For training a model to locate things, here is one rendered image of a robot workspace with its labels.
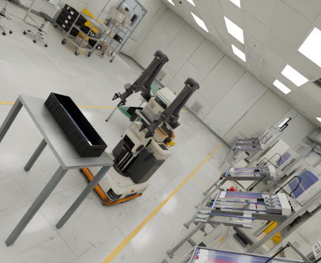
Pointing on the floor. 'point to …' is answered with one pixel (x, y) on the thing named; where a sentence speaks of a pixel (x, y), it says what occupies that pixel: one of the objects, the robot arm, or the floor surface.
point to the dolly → (70, 15)
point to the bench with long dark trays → (30, 11)
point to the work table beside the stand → (35, 115)
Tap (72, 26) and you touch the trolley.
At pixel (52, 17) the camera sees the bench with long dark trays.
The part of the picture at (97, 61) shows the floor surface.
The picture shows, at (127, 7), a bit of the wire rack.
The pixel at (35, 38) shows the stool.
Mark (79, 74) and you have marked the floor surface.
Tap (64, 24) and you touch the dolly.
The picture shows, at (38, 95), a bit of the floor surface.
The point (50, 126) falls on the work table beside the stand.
